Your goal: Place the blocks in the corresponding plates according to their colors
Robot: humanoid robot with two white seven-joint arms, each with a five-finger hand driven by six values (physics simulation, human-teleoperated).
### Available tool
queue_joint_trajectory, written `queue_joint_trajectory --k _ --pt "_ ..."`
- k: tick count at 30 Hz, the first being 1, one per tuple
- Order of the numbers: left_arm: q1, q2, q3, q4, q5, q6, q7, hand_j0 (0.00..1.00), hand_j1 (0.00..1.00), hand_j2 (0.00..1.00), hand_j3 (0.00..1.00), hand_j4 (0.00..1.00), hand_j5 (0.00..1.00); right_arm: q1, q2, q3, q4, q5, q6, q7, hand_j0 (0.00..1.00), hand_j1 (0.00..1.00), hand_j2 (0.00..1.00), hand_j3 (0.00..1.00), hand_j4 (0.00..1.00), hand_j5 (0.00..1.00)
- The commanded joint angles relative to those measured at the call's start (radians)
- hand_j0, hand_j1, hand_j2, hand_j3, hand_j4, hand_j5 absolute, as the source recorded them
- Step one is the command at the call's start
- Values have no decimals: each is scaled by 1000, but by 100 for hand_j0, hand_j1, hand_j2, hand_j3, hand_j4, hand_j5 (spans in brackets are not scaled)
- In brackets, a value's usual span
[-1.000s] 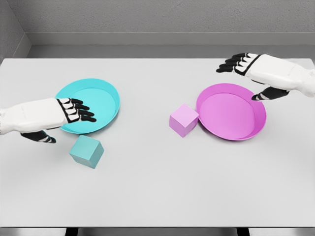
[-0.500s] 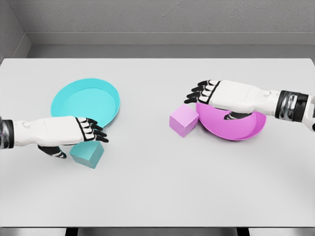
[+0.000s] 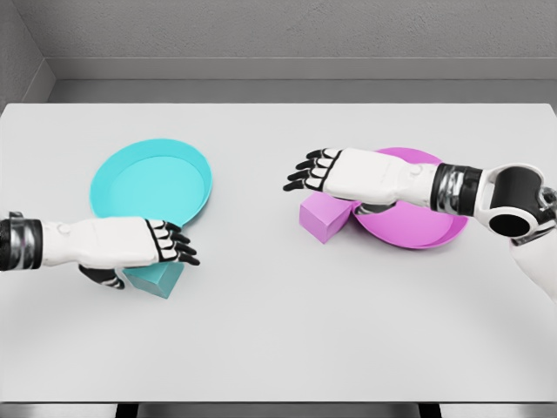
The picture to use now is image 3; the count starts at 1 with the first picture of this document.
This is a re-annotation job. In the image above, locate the pink plate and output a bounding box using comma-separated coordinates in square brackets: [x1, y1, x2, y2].
[352, 147, 471, 251]

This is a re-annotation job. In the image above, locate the cyan block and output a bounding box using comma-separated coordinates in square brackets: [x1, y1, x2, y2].
[123, 261, 185, 300]

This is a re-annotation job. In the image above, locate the pink block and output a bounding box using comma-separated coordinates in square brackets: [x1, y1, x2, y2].
[299, 191, 353, 246]

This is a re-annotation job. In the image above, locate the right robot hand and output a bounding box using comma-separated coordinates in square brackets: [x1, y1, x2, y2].
[282, 146, 399, 216]

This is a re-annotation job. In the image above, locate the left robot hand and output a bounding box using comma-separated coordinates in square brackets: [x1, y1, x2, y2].
[77, 216, 201, 290]

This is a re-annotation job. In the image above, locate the cyan plate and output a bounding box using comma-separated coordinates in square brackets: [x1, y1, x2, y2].
[90, 138, 215, 227]

